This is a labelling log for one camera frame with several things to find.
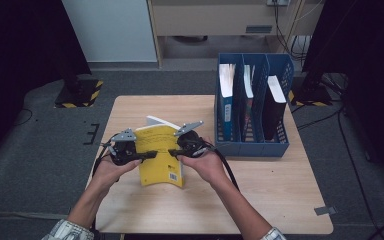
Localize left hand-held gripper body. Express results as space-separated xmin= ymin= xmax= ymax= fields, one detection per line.
xmin=108 ymin=127 xmax=140 ymax=167

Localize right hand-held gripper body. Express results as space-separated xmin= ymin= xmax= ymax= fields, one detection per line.
xmin=173 ymin=120 xmax=212 ymax=159

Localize yellow book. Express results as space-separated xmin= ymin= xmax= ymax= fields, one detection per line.
xmin=133 ymin=115 xmax=185 ymax=188

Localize blue plastic file rack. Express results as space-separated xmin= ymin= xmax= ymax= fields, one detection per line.
xmin=214 ymin=52 xmax=295 ymax=158

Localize blue book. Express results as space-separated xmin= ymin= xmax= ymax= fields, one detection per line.
xmin=218 ymin=63 xmax=237 ymax=143

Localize multicoloured cover book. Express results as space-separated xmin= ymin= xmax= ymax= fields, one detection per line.
xmin=242 ymin=64 xmax=256 ymax=141

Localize person's right hand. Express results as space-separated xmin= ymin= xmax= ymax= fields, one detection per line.
xmin=178 ymin=139 xmax=230 ymax=192

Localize person's left hand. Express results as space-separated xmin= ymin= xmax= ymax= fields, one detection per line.
xmin=92 ymin=153 xmax=143 ymax=195

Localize black stand base yellow stripes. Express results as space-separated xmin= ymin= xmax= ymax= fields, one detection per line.
xmin=53 ymin=66 xmax=104 ymax=109
xmin=288 ymin=71 xmax=334 ymax=108

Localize white cabinet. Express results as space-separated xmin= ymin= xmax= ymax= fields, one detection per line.
xmin=61 ymin=0 xmax=158 ymax=63

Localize beige wooden desk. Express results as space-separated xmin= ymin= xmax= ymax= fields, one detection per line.
xmin=146 ymin=0 xmax=324 ymax=69

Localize black curtain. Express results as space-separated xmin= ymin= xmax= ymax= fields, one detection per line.
xmin=301 ymin=0 xmax=384 ymax=188
xmin=0 ymin=0 xmax=92 ymax=168

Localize grey tape piece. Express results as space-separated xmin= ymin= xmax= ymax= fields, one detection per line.
xmin=314 ymin=206 xmax=337 ymax=216

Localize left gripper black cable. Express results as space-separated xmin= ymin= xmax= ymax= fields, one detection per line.
xmin=91 ymin=133 xmax=119 ymax=183

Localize thin black floor cable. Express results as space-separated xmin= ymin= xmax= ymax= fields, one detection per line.
xmin=13 ymin=108 xmax=34 ymax=127

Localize bundle of hanging cables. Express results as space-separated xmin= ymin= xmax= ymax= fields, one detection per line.
xmin=273 ymin=0 xmax=311 ymax=63

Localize long black floor cable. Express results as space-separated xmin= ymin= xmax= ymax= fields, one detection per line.
xmin=338 ymin=109 xmax=382 ymax=240

